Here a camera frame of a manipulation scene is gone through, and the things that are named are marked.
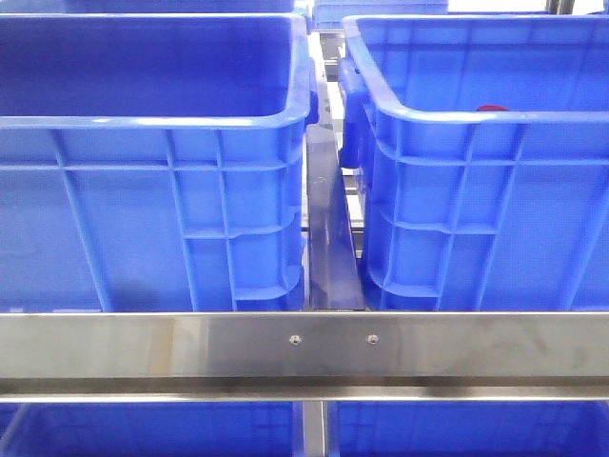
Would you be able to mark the red push button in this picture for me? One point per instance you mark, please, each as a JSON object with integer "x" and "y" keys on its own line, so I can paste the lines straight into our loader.
{"x": 492, "y": 108}

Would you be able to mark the blue crate front left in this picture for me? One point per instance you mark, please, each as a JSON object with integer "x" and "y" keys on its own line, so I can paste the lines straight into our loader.
{"x": 153, "y": 162}

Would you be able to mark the blue crate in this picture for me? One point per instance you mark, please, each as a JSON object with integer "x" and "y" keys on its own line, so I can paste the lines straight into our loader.
{"x": 156, "y": 429}
{"x": 328, "y": 15}
{"x": 155, "y": 6}
{"x": 153, "y": 162}
{"x": 509, "y": 428}
{"x": 479, "y": 211}

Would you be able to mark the blue crate front right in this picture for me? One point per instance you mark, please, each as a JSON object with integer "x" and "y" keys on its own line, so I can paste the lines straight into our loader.
{"x": 479, "y": 211}

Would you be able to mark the blue crate lower right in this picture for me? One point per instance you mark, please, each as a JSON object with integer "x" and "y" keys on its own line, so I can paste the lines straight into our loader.
{"x": 509, "y": 428}

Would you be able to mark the blue crate lower left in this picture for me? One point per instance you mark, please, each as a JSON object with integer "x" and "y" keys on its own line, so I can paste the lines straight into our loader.
{"x": 156, "y": 429}

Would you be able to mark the blue crate rear right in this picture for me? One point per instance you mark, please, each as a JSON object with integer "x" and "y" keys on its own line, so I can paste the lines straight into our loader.
{"x": 328, "y": 15}

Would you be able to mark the blue crate rear left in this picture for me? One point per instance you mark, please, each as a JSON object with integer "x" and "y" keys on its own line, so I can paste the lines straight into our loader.
{"x": 155, "y": 6}

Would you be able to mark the steel centre divider rail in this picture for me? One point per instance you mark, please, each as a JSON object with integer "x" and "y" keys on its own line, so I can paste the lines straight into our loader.
{"x": 333, "y": 278}

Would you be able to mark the steel shelf front rail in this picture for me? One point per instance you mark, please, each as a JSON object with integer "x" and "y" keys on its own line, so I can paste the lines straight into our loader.
{"x": 303, "y": 356}

